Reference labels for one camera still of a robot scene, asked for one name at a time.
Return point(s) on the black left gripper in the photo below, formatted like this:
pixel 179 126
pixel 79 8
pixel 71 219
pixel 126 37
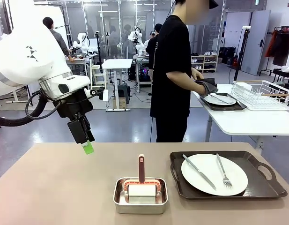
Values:
pixel 74 105

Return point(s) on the dark grey cloth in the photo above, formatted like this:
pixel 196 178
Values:
pixel 211 85

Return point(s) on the person's right forearm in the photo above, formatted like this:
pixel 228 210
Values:
pixel 181 80

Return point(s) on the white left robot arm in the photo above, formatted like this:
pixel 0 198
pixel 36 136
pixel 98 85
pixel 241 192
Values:
pixel 29 58

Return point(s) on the white lab robot arm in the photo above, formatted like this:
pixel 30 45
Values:
pixel 81 41
pixel 135 37

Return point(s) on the person's right hand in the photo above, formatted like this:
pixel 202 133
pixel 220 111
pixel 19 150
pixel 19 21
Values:
pixel 201 89

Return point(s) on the person's left hand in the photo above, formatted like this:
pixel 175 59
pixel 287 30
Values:
pixel 197 75

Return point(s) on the cardboard box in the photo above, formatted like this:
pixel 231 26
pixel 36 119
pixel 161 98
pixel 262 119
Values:
pixel 120 103

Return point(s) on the black equipment box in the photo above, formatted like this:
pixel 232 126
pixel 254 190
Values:
pixel 124 92

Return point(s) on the white step shelf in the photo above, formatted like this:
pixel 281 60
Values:
pixel 97 75

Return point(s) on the white standing desk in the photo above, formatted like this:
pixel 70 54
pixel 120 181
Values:
pixel 117 64

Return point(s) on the computer with coloured lights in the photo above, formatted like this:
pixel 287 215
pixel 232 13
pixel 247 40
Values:
pixel 144 73

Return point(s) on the black tripod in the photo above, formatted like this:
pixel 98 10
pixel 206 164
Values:
pixel 98 47

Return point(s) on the rectangular metal tin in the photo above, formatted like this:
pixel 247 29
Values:
pixel 137 206

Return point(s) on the man in grey shirt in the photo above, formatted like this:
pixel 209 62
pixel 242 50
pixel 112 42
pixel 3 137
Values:
pixel 57 37

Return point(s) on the person in black clothes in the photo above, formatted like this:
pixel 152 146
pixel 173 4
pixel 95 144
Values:
pixel 170 70

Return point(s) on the person with black cap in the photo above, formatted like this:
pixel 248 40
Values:
pixel 151 47

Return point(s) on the silver table knife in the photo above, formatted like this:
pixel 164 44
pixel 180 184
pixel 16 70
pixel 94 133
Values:
pixel 219 99
pixel 200 173

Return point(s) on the wooden shoe shelf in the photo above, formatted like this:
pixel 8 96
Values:
pixel 205 63

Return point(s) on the silver fork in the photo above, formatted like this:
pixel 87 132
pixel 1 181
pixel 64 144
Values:
pixel 222 168
pixel 222 97

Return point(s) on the white round dinner plate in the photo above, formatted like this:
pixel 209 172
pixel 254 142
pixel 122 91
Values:
pixel 231 100
pixel 238 178

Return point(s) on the dark flat serving tray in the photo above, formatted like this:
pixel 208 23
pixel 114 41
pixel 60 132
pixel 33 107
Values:
pixel 240 106

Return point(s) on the black bags pile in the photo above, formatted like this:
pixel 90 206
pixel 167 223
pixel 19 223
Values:
pixel 227 55

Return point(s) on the white height-adjustable table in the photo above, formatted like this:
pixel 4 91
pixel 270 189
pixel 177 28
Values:
pixel 252 122

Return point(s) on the black pole stand red light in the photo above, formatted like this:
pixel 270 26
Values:
pixel 240 58

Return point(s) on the grey door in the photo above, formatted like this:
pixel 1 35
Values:
pixel 255 47

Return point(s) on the orange jacket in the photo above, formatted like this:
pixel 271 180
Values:
pixel 270 44

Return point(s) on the black utility cart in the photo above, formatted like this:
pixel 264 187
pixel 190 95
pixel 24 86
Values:
pixel 283 75

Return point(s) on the black coat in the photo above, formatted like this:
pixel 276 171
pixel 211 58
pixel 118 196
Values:
pixel 282 49

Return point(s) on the black clothes rack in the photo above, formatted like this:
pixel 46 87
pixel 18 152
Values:
pixel 283 28

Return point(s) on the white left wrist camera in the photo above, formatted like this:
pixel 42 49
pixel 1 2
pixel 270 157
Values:
pixel 105 95

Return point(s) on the person behind glass wall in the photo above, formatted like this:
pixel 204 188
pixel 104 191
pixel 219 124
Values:
pixel 127 47
pixel 114 42

